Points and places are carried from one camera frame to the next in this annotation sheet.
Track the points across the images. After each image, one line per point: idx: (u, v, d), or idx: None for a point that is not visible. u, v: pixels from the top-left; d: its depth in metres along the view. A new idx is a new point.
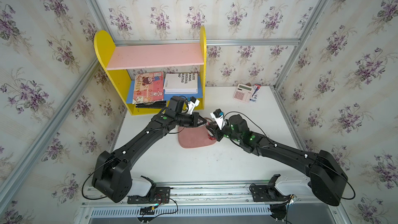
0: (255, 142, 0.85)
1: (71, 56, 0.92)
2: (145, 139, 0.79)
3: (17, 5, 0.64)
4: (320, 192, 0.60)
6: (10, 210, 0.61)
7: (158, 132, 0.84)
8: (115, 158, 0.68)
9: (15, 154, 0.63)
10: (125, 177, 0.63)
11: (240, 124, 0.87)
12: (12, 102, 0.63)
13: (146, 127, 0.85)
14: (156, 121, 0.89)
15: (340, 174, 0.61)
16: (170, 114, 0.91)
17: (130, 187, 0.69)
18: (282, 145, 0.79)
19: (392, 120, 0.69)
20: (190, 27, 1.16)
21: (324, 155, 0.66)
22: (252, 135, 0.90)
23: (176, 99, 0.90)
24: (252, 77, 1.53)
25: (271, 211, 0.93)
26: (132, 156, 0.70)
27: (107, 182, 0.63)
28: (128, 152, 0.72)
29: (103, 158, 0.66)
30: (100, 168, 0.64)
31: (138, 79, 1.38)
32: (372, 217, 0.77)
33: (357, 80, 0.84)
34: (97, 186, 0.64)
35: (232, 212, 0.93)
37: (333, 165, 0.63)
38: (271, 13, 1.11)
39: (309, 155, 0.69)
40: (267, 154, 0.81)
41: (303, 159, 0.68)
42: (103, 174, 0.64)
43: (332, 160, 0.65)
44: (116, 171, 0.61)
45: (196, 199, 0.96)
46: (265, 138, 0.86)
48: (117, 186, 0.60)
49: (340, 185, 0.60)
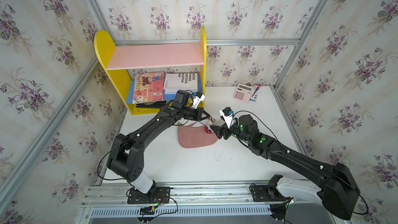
0: (265, 145, 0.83)
1: (71, 56, 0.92)
2: (157, 125, 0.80)
3: (17, 5, 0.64)
4: (330, 205, 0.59)
6: (10, 210, 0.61)
7: (168, 120, 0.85)
8: (129, 140, 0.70)
9: (15, 154, 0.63)
10: (139, 158, 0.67)
11: (250, 125, 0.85)
12: (12, 102, 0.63)
13: (156, 115, 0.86)
14: (165, 111, 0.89)
15: (355, 190, 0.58)
16: (177, 106, 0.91)
17: (142, 170, 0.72)
18: (295, 153, 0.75)
19: (392, 120, 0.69)
20: (190, 27, 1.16)
21: (341, 169, 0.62)
22: (261, 137, 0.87)
23: (183, 92, 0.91)
24: (252, 77, 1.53)
25: (271, 211, 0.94)
26: (146, 138, 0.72)
27: (121, 164, 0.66)
28: (142, 134, 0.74)
29: (119, 139, 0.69)
30: (116, 150, 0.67)
31: (138, 79, 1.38)
32: (372, 217, 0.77)
33: (357, 80, 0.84)
34: (111, 168, 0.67)
35: (232, 212, 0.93)
37: (350, 180, 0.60)
38: (271, 13, 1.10)
39: (325, 166, 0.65)
40: (277, 159, 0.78)
41: (318, 170, 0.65)
42: (118, 156, 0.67)
43: (350, 175, 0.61)
44: (132, 151, 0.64)
45: (196, 199, 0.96)
46: (275, 142, 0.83)
48: (132, 166, 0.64)
49: (353, 201, 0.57)
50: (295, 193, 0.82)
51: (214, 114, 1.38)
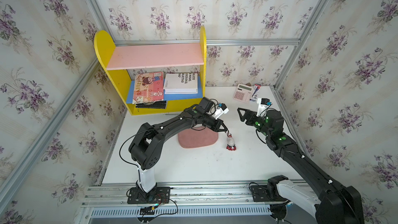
0: (282, 143, 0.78)
1: (71, 56, 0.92)
2: (179, 122, 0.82)
3: (17, 5, 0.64)
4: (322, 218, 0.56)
6: (10, 210, 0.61)
7: (188, 122, 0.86)
8: (153, 130, 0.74)
9: (15, 154, 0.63)
10: (158, 150, 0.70)
11: (276, 119, 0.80)
12: (12, 102, 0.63)
13: (180, 114, 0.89)
14: (188, 112, 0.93)
15: (356, 217, 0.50)
16: (200, 110, 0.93)
17: (156, 162, 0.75)
18: (310, 160, 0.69)
19: (392, 120, 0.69)
20: (190, 27, 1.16)
21: (350, 191, 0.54)
22: (283, 136, 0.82)
23: (208, 99, 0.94)
24: (252, 77, 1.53)
25: (271, 211, 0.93)
26: (168, 131, 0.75)
27: (140, 151, 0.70)
28: (165, 128, 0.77)
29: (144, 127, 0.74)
30: (140, 136, 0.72)
31: (138, 79, 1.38)
32: (372, 217, 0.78)
33: (357, 80, 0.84)
34: (132, 152, 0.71)
35: (232, 212, 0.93)
37: (355, 205, 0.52)
38: (271, 13, 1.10)
39: (335, 183, 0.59)
40: (288, 160, 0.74)
41: (325, 182, 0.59)
42: (140, 142, 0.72)
43: (358, 200, 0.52)
44: (154, 141, 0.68)
45: (196, 199, 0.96)
46: (295, 144, 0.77)
48: (150, 155, 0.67)
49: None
50: (294, 198, 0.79)
51: None
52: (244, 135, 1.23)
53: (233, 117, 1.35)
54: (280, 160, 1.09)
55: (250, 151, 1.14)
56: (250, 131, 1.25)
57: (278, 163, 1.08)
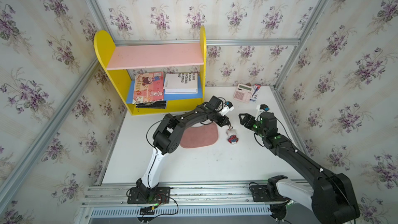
0: (278, 141, 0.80)
1: (71, 56, 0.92)
2: (196, 114, 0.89)
3: (17, 5, 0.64)
4: (317, 207, 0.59)
6: (10, 210, 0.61)
7: (203, 115, 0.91)
8: (174, 120, 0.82)
9: (15, 154, 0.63)
10: (180, 136, 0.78)
11: (270, 119, 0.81)
12: (12, 102, 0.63)
13: (195, 109, 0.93)
14: (200, 108, 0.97)
15: (350, 206, 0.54)
16: (210, 107, 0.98)
17: (176, 148, 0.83)
18: (302, 154, 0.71)
19: (392, 120, 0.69)
20: (190, 27, 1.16)
21: (341, 178, 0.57)
22: (278, 135, 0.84)
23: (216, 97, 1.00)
24: (252, 77, 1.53)
25: (271, 211, 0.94)
26: (188, 121, 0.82)
27: (164, 137, 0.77)
28: (185, 118, 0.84)
29: (167, 117, 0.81)
30: (164, 124, 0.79)
31: (138, 79, 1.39)
32: (372, 217, 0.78)
33: (357, 80, 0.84)
34: (156, 138, 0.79)
35: (232, 212, 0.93)
37: (346, 192, 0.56)
38: (271, 14, 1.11)
39: (325, 170, 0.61)
40: (282, 155, 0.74)
41: (316, 171, 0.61)
42: (164, 130, 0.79)
43: (349, 187, 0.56)
44: (177, 128, 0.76)
45: (196, 199, 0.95)
46: (289, 142, 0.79)
48: (173, 140, 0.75)
49: (345, 214, 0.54)
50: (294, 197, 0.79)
51: None
52: (244, 135, 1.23)
53: (233, 117, 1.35)
54: (280, 160, 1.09)
55: (250, 151, 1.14)
56: (250, 131, 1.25)
57: (278, 163, 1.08)
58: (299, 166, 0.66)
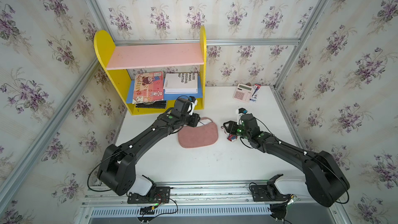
0: (261, 139, 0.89)
1: (71, 55, 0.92)
2: (153, 135, 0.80)
3: (17, 6, 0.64)
4: (314, 191, 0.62)
6: (9, 210, 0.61)
7: (164, 130, 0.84)
8: (121, 152, 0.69)
9: (15, 154, 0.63)
10: (130, 171, 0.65)
11: (250, 120, 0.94)
12: (12, 102, 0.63)
13: (153, 124, 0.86)
14: (162, 120, 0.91)
15: (341, 180, 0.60)
16: (176, 114, 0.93)
17: (133, 183, 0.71)
18: (286, 144, 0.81)
19: (392, 120, 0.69)
20: (190, 27, 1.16)
21: (324, 156, 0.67)
22: (261, 133, 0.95)
23: (183, 100, 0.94)
24: (252, 76, 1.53)
25: (271, 211, 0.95)
26: (138, 151, 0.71)
27: (111, 176, 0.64)
28: (135, 146, 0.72)
29: (111, 151, 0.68)
30: (107, 160, 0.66)
31: (138, 79, 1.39)
32: (372, 217, 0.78)
33: (357, 80, 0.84)
34: (101, 179, 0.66)
35: (232, 212, 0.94)
37: (332, 167, 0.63)
38: (271, 13, 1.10)
39: (309, 153, 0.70)
40: (270, 150, 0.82)
41: (301, 155, 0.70)
42: (109, 167, 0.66)
43: (333, 164, 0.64)
44: (123, 164, 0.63)
45: (196, 199, 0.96)
46: (272, 136, 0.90)
48: (122, 179, 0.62)
49: (339, 191, 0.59)
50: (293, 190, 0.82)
51: (215, 114, 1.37)
52: None
53: (233, 116, 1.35)
54: (280, 160, 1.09)
55: (250, 151, 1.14)
56: None
57: (278, 163, 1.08)
58: (287, 155, 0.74)
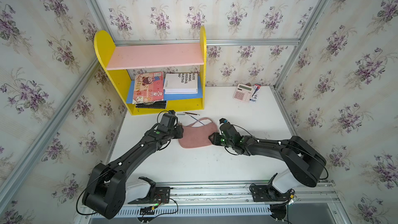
0: (243, 143, 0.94)
1: (71, 56, 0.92)
2: (142, 151, 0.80)
3: (17, 5, 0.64)
4: (298, 176, 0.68)
6: (10, 210, 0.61)
7: (153, 145, 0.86)
8: (110, 170, 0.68)
9: (15, 154, 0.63)
10: (120, 190, 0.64)
11: (228, 129, 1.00)
12: (12, 102, 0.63)
13: (141, 141, 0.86)
14: (150, 135, 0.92)
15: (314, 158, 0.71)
16: (163, 129, 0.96)
17: (123, 203, 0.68)
18: (263, 140, 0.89)
19: (392, 120, 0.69)
20: (190, 27, 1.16)
21: (295, 140, 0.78)
22: (242, 138, 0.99)
23: (168, 115, 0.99)
24: (252, 77, 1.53)
25: (271, 211, 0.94)
26: (128, 167, 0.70)
27: (100, 198, 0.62)
28: (124, 163, 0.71)
29: (98, 170, 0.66)
30: (95, 181, 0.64)
31: (138, 79, 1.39)
32: (372, 217, 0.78)
33: (357, 80, 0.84)
34: (88, 202, 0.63)
35: (232, 212, 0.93)
37: (305, 149, 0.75)
38: (271, 13, 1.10)
39: (283, 141, 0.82)
40: (253, 150, 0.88)
41: (278, 145, 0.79)
42: (96, 188, 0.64)
43: (304, 146, 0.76)
44: (113, 182, 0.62)
45: (196, 199, 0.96)
46: (251, 137, 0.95)
48: (112, 199, 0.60)
49: (316, 167, 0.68)
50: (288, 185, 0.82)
51: (215, 114, 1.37)
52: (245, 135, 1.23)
53: (233, 117, 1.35)
54: (280, 160, 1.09)
55: None
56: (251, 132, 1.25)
57: (278, 163, 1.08)
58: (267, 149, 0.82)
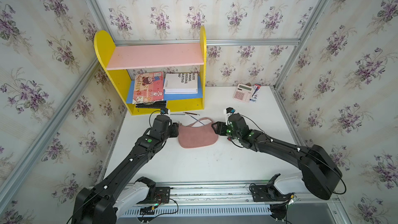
0: (252, 138, 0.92)
1: (71, 56, 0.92)
2: (131, 166, 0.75)
3: (17, 5, 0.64)
4: (311, 185, 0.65)
6: (10, 210, 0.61)
7: (143, 158, 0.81)
8: (96, 195, 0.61)
9: (15, 154, 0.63)
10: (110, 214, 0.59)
11: (238, 121, 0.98)
12: (12, 102, 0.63)
13: (129, 154, 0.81)
14: (141, 145, 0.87)
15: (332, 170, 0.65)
16: (156, 136, 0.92)
17: None
18: (277, 141, 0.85)
19: (392, 120, 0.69)
20: (190, 27, 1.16)
21: (316, 149, 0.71)
22: (251, 132, 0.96)
23: (161, 119, 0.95)
24: (252, 77, 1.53)
25: (271, 211, 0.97)
26: (115, 190, 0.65)
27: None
28: (111, 184, 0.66)
29: (83, 195, 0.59)
30: (80, 209, 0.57)
31: (138, 79, 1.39)
32: (372, 217, 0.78)
33: (357, 80, 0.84)
34: None
35: (232, 212, 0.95)
37: (324, 159, 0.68)
38: (271, 13, 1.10)
39: (302, 148, 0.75)
40: (264, 149, 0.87)
41: (296, 152, 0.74)
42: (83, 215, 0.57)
43: (325, 156, 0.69)
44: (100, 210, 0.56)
45: (196, 199, 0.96)
46: (262, 134, 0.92)
48: None
49: (332, 181, 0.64)
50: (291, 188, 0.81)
51: (215, 114, 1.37)
52: None
53: None
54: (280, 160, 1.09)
55: (249, 151, 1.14)
56: None
57: (278, 163, 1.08)
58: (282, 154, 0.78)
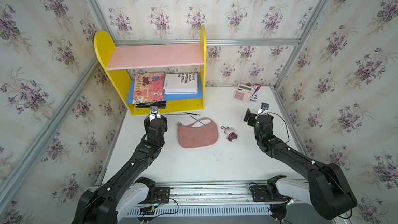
0: (271, 143, 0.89)
1: (71, 56, 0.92)
2: (132, 169, 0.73)
3: (17, 5, 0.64)
4: (316, 201, 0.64)
6: (10, 210, 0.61)
7: (143, 163, 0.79)
8: (99, 197, 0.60)
9: (15, 154, 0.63)
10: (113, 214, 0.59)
11: (266, 124, 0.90)
12: (12, 102, 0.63)
13: (130, 159, 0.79)
14: (141, 151, 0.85)
15: (345, 195, 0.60)
16: (153, 142, 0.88)
17: None
18: (294, 151, 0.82)
19: (392, 120, 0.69)
20: (190, 27, 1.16)
21: (332, 168, 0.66)
22: (272, 138, 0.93)
23: (155, 126, 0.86)
24: (252, 77, 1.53)
25: (271, 211, 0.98)
26: (118, 191, 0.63)
27: None
28: (114, 187, 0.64)
29: (86, 198, 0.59)
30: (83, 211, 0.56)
31: (138, 79, 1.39)
32: (372, 217, 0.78)
33: (357, 80, 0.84)
34: None
35: (232, 212, 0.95)
37: (340, 181, 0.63)
38: (271, 13, 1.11)
39: (317, 162, 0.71)
40: (278, 156, 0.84)
41: (309, 164, 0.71)
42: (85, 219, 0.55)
43: (341, 177, 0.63)
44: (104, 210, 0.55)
45: (196, 199, 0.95)
46: (282, 142, 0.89)
48: None
49: (343, 205, 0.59)
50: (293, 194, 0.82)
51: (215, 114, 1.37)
52: (245, 135, 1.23)
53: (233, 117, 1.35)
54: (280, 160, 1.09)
55: (250, 150, 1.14)
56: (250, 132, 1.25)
57: (278, 163, 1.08)
58: (294, 162, 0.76)
